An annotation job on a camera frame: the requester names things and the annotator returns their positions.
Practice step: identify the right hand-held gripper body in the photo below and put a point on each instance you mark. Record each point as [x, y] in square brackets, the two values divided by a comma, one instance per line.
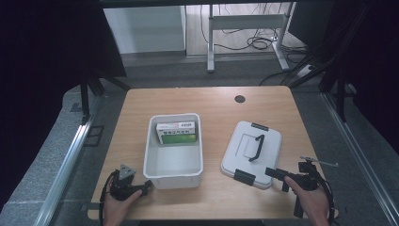
[308, 179]

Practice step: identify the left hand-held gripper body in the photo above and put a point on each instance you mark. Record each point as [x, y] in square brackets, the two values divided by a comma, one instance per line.
[123, 186]

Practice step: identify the white plastic storage box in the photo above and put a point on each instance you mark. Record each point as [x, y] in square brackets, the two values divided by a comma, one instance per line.
[171, 163]

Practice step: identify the person's left hand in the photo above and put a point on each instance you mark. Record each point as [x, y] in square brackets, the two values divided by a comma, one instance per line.
[116, 209]

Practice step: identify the person's right hand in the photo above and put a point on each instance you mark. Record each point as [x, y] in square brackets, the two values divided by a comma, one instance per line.
[310, 204]

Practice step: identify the green and white carton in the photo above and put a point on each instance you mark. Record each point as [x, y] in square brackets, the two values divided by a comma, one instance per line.
[177, 133]

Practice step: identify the black floor plate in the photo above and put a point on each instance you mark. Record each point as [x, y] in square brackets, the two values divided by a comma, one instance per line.
[94, 135]

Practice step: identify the round black table grommet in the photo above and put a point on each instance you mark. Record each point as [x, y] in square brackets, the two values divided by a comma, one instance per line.
[240, 99]

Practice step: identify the black metal stand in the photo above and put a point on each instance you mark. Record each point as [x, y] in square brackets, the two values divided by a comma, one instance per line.
[341, 94]

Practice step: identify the black tripod stand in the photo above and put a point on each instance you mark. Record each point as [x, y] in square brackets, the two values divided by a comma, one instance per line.
[84, 97]

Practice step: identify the white power strip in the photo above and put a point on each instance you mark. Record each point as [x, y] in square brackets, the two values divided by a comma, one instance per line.
[305, 71]

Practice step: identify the dark curtain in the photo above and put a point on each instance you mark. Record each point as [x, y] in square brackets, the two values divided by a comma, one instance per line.
[40, 78]
[379, 69]

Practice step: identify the white cabinet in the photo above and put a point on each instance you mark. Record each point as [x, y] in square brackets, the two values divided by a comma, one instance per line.
[144, 29]

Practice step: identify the aluminium floor rail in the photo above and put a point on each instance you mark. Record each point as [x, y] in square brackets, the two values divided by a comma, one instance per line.
[64, 171]
[360, 150]

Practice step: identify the white metal desk frame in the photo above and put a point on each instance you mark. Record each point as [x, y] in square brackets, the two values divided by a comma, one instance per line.
[246, 22]

